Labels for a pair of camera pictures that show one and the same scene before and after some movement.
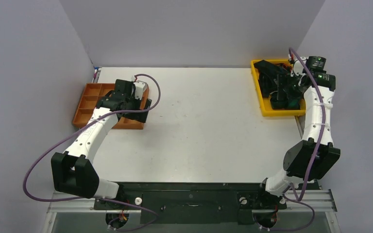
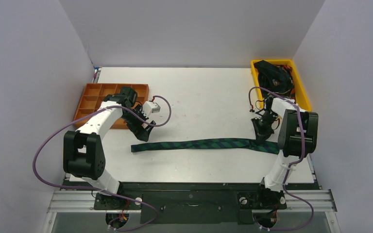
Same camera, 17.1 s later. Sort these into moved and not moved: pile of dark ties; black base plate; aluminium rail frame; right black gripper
Moved: right black gripper
Not moved: pile of dark ties; black base plate; aluminium rail frame
